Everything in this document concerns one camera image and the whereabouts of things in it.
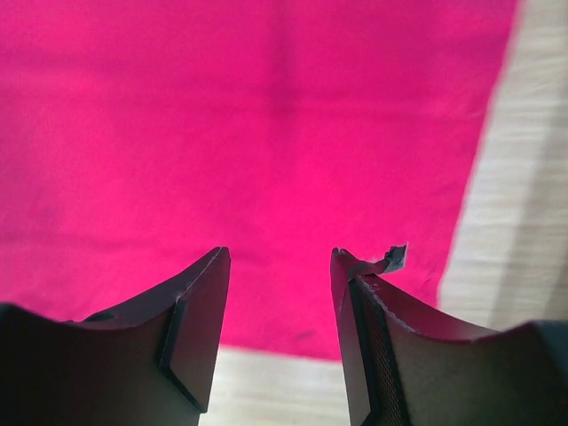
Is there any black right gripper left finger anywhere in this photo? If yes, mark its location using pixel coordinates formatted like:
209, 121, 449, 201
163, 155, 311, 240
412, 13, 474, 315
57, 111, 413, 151
1, 247, 231, 425

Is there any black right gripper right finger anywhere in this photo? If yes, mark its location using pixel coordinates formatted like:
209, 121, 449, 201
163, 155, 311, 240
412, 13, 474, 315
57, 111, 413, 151
330, 246, 567, 425

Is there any pink red t shirt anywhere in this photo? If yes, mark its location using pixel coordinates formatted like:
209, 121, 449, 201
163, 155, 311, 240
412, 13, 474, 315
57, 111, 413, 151
1, 1, 517, 359

